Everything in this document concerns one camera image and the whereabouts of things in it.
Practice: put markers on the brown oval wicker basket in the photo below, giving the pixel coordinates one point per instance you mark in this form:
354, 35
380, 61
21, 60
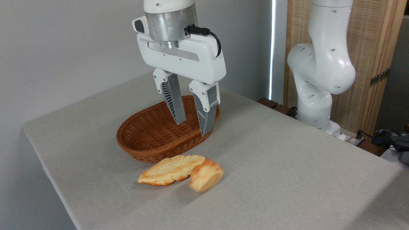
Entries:
150, 137

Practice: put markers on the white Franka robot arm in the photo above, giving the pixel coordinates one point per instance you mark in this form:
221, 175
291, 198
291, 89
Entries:
322, 64

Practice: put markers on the white vertical light strip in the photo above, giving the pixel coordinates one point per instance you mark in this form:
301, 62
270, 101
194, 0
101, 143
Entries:
272, 48

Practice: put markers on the black power plug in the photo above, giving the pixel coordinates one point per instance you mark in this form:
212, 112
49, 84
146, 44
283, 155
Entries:
359, 135

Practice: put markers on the round orange bread bun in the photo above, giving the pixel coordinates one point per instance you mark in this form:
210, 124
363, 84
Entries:
206, 175

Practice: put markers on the long flat braided bread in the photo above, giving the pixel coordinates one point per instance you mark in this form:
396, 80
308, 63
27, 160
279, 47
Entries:
166, 171

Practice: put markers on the dark blue grey bag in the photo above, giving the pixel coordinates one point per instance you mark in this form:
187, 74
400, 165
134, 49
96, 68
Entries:
396, 142

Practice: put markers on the wooden woven screen panel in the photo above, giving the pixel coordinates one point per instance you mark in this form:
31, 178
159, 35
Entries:
364, 41

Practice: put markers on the dark metal hinge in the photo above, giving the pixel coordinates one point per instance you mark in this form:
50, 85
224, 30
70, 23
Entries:
379, 77

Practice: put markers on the grey tablecloth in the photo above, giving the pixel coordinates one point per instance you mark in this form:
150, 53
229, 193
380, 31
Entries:
271, 179

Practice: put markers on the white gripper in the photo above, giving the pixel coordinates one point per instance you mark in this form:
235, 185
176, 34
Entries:
188, 62

